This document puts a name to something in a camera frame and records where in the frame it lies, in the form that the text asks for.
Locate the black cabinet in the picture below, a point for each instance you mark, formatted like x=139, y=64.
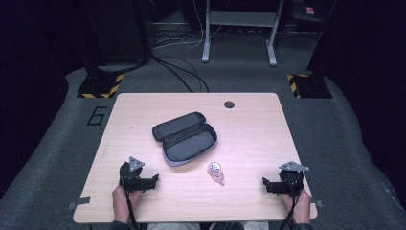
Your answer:
x=116, y=30

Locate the person's right hand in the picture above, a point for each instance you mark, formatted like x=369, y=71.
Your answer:
x=301, y=207

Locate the dark round table grommet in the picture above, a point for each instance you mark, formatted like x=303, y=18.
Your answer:
x=229, y=104

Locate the black box with red label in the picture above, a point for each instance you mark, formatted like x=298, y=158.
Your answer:
x=306, y=11

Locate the black pencil case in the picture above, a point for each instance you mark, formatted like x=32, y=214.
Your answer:
x=186, y=140

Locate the grey tape strip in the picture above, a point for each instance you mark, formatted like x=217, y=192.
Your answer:
x=318, y=203
x=78, y=202

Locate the black base with hazard tape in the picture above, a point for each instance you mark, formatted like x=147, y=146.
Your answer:
x=311, y=86
x=100, y=86

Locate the white metal stand frame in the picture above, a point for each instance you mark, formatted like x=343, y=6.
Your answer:
x=242, y=19

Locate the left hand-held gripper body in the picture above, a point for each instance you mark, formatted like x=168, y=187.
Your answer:
x=132, y=179

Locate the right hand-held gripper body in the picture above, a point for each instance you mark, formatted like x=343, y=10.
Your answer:
x=290, y=182

